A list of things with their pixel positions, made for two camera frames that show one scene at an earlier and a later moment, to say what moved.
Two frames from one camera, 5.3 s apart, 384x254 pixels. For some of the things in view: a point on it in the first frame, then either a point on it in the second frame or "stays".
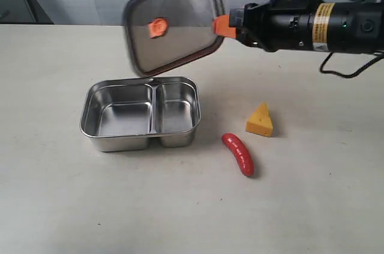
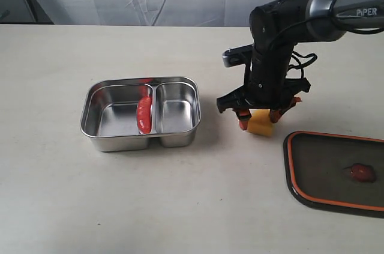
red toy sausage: x=241 y=152 → x=144 y=114
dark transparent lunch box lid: x=173 y=21 → x=337 y=172
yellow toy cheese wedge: x=260 y=122 stays
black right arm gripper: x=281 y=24 → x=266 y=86
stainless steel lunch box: x=126 y=114 stays
